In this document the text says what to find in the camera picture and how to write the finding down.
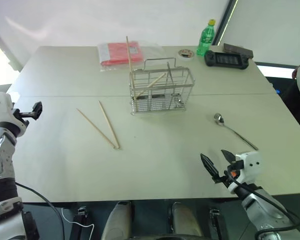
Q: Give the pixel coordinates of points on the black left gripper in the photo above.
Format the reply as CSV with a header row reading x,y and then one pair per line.
x,y
21,115

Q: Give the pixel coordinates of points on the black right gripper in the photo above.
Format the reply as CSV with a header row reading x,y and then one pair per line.
x,y
221,178

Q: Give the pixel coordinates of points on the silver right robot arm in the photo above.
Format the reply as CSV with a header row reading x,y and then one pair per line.
x,y
267,215

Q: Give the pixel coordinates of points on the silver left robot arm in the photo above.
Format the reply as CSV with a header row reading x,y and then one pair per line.
x,y
0,160

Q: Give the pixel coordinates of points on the wooden chopstick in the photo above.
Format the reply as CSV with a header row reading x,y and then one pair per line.
x,y
155,81
109,125
96,128
129,60

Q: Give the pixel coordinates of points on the grey rounded robot leg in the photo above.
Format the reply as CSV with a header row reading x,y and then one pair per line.
x,y
117,222
185,221

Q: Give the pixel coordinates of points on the red packet in plastic bag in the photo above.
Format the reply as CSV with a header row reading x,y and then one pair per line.
x,y
120,53

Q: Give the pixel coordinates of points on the black handheld game console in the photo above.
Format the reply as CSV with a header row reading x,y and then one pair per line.
x,y
226,60

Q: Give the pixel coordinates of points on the dark flat box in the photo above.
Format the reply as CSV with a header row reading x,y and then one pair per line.
x,y
238,49

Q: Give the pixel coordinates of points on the green plastic bottle yellow cap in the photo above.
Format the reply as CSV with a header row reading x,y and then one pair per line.
x,y
205,40

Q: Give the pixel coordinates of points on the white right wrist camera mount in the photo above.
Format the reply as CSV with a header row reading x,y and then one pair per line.
x,y
251,165

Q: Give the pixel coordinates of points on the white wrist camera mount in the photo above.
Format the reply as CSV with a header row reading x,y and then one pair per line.
x,y
1,100
251,165

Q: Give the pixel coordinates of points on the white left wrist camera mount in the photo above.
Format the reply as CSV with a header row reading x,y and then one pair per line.
x,y
1,100

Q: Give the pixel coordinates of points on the black table leg bracket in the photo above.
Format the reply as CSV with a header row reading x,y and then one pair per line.
x,y
216,222
78,223

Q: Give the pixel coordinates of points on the black window frame post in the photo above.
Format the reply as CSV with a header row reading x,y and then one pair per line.
x,y
223,22

